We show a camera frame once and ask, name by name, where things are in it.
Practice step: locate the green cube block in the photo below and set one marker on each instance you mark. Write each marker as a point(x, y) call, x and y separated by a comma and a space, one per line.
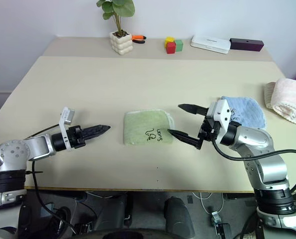
point(179, 46)

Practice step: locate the green towel with embroidery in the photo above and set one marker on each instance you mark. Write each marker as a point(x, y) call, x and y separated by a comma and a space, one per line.
point(140, 124)

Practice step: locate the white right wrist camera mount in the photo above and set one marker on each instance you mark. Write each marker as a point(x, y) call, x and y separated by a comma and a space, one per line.
point(221, 112)

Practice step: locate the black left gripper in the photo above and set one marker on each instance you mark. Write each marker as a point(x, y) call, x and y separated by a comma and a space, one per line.
point(75, 137)

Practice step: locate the green plant in white pot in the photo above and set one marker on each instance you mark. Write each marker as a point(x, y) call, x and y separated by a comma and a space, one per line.
point(121, 43)

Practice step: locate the pink folded towel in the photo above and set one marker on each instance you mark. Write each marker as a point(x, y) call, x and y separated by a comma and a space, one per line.
point(290, 102)

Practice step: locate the blue folded towel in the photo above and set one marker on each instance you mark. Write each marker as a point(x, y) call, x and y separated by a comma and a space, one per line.
point(250, 112)

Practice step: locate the dark grey housing under table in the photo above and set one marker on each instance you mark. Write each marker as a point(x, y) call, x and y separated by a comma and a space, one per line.
point(110, 209)

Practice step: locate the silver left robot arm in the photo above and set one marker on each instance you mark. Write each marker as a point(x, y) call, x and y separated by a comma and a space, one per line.
point(13, 152)

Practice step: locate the dark purple rectangular box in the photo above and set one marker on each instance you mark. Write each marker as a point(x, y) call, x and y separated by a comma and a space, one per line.
point(247, 44)

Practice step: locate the flat white box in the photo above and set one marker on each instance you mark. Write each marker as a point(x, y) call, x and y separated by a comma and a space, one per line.
point(210, 43)

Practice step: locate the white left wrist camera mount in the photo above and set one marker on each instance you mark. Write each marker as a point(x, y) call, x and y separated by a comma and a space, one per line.
point(67, 117)

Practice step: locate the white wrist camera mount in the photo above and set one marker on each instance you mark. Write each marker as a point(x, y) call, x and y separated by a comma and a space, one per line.
point(67, 117)
point(221, 112)

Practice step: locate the silver metal bracket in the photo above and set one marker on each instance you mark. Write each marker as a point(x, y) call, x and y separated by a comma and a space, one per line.
point(216, 217)

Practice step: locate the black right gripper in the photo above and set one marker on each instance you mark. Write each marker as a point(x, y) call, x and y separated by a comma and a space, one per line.
point(209, 129)

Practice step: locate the yellow block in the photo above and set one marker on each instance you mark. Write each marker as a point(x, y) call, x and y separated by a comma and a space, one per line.
point(169, 39)

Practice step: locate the red cube block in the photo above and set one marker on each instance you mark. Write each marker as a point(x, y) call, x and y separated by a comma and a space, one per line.
point(171, 47)

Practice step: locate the dark rounded shape under table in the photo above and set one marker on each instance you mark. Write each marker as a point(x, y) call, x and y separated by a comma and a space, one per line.
point(179, 216)

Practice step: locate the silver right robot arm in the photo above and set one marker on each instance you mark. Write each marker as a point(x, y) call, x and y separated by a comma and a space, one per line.
point(265, 164)

